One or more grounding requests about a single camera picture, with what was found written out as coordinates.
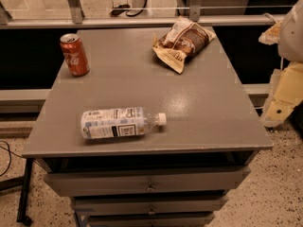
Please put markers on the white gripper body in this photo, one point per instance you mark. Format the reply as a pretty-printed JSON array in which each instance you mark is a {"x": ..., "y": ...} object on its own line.
[{"x": 292, "y": 35}]

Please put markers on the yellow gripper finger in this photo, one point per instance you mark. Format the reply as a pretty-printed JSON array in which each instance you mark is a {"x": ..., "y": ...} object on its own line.
[
  {"x": 271, "y": 35},
  {"x": 275, "y": 112}
]

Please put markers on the red coke can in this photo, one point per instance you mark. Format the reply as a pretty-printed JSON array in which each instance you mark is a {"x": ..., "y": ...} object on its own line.
[{"x": 74, "y": 54}]

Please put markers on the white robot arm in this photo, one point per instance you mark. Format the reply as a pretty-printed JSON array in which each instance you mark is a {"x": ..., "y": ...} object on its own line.
[{"x": 290, "y": 46}]

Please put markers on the grey metal railing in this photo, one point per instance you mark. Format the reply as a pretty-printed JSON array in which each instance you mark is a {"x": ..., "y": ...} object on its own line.
[{"x": 125, "y": 13}]

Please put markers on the brown chip bag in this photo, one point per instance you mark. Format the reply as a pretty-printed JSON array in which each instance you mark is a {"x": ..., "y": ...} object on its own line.
[{"x": 185, "y": 39}]

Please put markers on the bottom grey drawer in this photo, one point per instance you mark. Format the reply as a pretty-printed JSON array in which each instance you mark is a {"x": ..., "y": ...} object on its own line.
[{"x": 198, "y": 219}]

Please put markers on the grey drawer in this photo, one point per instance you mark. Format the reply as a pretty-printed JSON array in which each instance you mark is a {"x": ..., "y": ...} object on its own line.
[
  {"x": 146, "y": 181},
  {"x": 198, "y": 219},
  {"x": 149, "y": 205}
]

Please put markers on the clear plastic water bottle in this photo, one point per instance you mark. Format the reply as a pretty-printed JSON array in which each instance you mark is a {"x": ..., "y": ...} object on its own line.
[{"x": 119, "y": 122}]

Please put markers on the middle grey drawer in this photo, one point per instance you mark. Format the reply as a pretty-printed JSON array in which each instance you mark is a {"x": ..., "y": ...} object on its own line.
[{"x": 149, "y": 205}]

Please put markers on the top grey drawer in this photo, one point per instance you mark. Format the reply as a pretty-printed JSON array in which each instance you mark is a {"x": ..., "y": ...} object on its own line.
[{"x": 146, "y": 181}]

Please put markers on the black metal stand leg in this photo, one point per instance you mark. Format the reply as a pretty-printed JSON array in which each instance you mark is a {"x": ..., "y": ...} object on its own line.
[{"x": 24, "y": 182}]

